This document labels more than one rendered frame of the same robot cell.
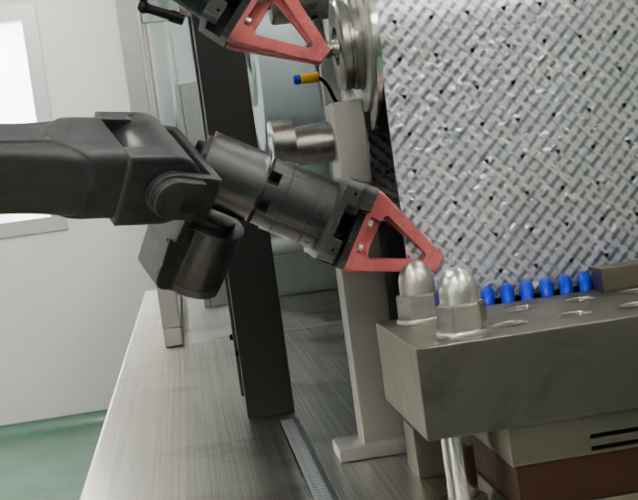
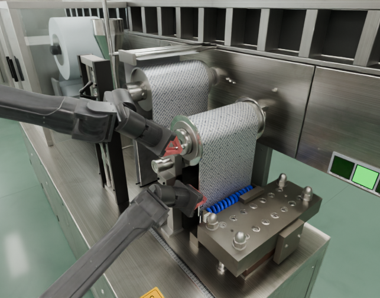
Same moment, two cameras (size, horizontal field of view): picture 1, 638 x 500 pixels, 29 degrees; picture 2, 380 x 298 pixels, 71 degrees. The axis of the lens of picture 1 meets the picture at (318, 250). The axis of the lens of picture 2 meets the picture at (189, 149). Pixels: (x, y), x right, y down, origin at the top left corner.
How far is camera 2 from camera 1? 70 cm
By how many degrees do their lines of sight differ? 39
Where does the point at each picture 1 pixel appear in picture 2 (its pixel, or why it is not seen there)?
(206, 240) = not seen: hidden behind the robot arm
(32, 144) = (130, 233)
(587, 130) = (238, 161)
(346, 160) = (176, 170)
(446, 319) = (239, 246)
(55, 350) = not seen: outside the picture
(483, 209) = (216, 185)
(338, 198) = (193, 200)
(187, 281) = not seen: hidden behind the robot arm
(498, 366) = (251, 256)
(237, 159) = (168, 196)
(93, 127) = (139, 211)
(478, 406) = (246, 265)
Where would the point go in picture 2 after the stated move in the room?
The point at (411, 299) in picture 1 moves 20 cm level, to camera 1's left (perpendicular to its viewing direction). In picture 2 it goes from (213, 224) to (146, 256)
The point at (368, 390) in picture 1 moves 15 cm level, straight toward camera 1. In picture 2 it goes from (175, 220) to (199, 251)
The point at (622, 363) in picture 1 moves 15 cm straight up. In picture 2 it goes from (270, 243) to (279, 201)
